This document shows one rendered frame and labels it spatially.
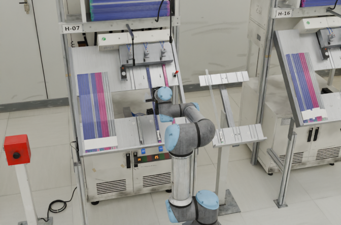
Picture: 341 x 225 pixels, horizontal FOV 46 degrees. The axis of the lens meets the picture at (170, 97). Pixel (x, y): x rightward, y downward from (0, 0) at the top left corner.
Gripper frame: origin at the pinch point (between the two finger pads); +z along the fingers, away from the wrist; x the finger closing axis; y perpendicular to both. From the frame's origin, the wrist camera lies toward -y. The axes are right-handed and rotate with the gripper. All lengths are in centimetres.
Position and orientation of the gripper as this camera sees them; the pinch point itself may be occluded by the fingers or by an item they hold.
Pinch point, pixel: (155, 100)
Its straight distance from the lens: 249.6
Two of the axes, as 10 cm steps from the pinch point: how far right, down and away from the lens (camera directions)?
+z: -2.0, 0.7, 9.8
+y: -1.2, -9.9, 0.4
